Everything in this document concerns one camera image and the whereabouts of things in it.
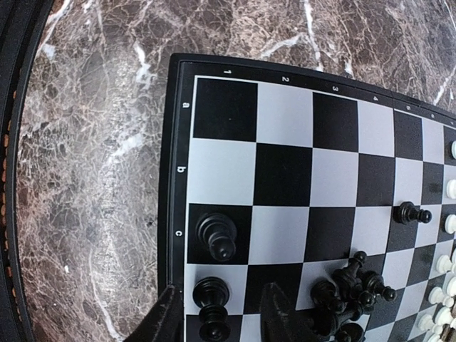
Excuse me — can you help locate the black white chess board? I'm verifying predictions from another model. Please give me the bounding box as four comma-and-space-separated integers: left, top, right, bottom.
158, 53, 455, 341

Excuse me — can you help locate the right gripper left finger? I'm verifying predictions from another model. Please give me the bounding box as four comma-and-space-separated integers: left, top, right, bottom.
124, 284, 182, 342

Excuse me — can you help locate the black chess piece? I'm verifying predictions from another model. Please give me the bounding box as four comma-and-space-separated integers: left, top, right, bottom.
195, 212, 237, 262
192, 276, 231, 341

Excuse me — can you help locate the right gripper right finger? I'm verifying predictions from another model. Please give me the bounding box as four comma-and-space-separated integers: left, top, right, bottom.
260, 282, 319, 342

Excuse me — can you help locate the lone black pawn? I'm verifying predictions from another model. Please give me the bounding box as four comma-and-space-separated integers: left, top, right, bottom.
393, 202, 432, 224

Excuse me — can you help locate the row of white chess pieces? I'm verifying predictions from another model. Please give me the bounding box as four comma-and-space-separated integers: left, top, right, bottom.
416, 140, 455, 341

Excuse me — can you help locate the pile of black chess pieces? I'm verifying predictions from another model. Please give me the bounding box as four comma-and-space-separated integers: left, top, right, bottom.
311, 251, 397, 341

